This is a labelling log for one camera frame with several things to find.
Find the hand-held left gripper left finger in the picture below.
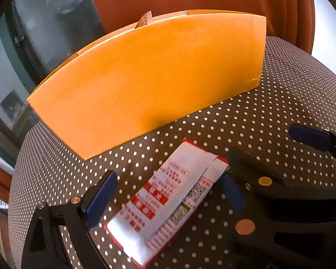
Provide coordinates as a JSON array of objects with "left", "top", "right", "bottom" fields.
[{"left": 21, "top": 170, "right": 118, "bottom": 269}]

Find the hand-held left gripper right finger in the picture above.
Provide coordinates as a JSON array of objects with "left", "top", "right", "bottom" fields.
[{"left": 221, "top": 148, "right": 336, "bottom": 269}]

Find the red clear snack packet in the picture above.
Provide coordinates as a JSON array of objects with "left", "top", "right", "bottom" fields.
[{"left": 135, "top": 11, "right": 153, "bottom": 30}]

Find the red and white snack packet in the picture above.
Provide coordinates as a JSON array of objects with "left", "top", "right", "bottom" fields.
[{"left": 104, "top": 139, "right": 230, "bottom": 267}]

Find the orange cardboard box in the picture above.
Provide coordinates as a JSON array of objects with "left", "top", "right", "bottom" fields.
[{"left": 26, "top": 10, "right": 267, "bottom": 161}]

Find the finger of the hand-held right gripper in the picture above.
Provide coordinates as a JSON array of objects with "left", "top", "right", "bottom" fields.
[{"left": 288, "top": 123, "right": 336, "bottom": 160}]

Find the dark framed glass window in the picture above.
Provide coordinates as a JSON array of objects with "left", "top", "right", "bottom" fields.
[{"left": 0, "top": 0, "right": 107, "bottom": 169}]

